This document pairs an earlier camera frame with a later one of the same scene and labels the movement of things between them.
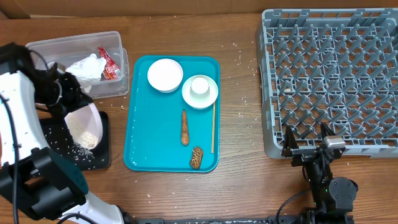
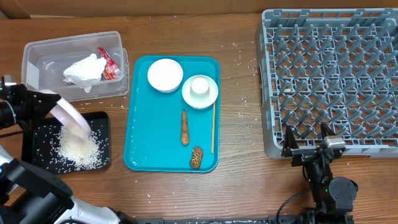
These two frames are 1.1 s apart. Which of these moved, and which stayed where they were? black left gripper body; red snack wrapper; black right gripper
Moved: black left gripper body
Stayed: red snack wrapper; black right gripper
